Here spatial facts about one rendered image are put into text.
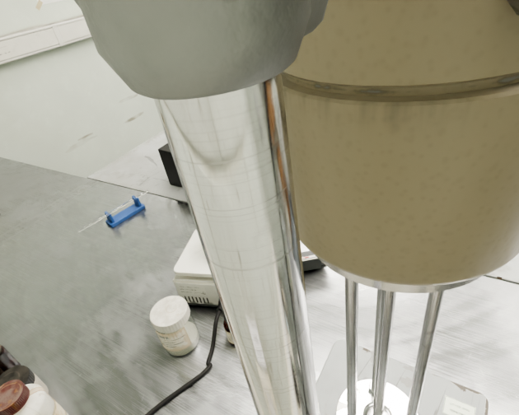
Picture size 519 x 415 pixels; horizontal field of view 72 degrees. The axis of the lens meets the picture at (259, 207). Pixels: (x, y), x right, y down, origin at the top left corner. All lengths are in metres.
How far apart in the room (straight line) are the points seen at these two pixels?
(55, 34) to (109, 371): 1.72
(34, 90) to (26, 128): 0.18
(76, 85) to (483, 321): 2.03
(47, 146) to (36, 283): 1.29
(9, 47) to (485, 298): 1.93
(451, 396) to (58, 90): 2.02
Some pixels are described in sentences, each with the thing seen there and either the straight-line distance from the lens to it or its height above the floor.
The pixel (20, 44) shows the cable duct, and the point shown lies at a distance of 2.03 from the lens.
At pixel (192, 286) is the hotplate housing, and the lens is 0.63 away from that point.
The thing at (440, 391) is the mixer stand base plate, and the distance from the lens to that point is 0.56.
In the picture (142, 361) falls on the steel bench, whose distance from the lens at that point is 0.65.
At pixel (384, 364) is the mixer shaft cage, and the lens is 0.27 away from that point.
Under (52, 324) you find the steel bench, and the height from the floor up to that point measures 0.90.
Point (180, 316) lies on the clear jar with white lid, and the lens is 0.56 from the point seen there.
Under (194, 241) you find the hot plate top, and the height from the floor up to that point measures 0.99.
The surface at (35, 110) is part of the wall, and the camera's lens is 2.09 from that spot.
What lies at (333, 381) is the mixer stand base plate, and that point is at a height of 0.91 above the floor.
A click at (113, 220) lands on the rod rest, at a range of 0.96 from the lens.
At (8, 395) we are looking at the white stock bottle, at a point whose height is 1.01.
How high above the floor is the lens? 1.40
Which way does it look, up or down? 35 degrees down
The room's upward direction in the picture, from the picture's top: 11 degrees counter-clockwise
